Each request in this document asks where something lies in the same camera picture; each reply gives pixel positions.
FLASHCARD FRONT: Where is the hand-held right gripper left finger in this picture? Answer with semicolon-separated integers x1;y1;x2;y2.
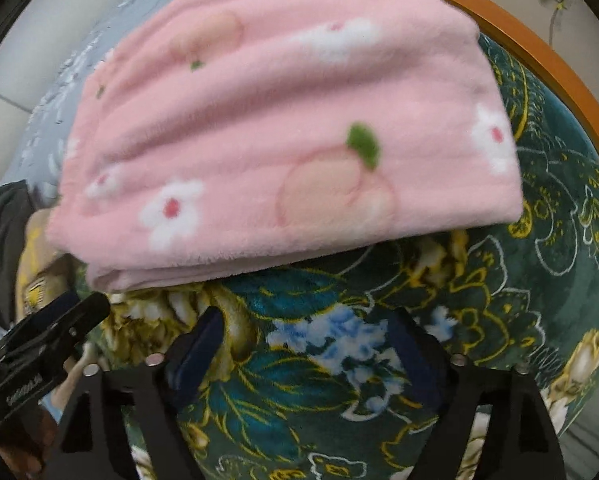
44;307;225;480

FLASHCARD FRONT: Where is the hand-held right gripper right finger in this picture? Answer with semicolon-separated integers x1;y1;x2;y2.
387;307;567;480

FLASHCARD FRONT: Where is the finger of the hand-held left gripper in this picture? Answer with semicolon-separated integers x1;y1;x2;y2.
0;291;111;361

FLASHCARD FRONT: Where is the pink floral fleece garment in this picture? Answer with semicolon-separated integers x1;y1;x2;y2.
46;0;525;293

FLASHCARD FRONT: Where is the person's left hand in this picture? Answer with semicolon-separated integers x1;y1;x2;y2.
0;410;47;480

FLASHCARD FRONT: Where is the green floral plush blanket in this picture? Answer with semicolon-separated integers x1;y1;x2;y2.
76;35;599;480

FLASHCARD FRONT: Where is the dark grey garment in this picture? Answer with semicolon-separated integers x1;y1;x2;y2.
0;180;36;331

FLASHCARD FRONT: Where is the grey daisy print quilt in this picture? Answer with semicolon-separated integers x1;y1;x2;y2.
0;0;220;211

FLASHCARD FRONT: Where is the orange wooden bed frame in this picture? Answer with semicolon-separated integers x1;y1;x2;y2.
384;0;599;186

